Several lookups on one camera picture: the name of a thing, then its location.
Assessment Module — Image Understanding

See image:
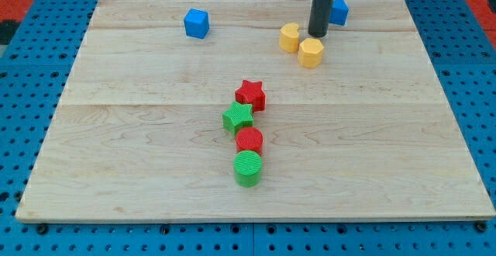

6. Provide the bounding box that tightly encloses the red star block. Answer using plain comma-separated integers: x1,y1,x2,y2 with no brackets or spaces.
235,80,266,112

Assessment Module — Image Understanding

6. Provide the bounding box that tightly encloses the yellow crescent block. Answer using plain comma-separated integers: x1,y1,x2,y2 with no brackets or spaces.
279,22,299,53

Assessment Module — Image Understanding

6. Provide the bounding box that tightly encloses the green star block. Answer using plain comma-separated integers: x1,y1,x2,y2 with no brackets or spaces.
222,101,254,137

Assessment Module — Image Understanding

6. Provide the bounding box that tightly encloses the red cylinder block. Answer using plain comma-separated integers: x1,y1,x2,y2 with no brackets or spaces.
236,127,264,155

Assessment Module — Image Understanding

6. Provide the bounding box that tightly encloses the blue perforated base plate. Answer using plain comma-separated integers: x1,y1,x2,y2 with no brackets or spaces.
1,0,495,255

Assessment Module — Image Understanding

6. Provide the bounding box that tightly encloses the blue triangle block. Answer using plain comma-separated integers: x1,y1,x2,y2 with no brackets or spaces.
329,0,349,26

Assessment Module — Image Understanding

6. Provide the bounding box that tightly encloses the green cylinder block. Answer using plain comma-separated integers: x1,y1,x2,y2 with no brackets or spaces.
233,150,263,188

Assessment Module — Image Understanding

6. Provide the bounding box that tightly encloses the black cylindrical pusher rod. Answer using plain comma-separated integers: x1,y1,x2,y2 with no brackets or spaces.
308,0,334,38

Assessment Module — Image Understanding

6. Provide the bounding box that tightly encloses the wooden board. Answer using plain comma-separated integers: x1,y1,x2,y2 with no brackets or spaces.
16,0,495,223

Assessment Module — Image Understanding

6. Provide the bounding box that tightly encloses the blue cube block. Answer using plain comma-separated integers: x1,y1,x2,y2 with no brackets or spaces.
184,9,209,39

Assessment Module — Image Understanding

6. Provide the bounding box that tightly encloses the yellow hexagon block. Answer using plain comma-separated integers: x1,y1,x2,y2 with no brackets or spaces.
298,38,324,68

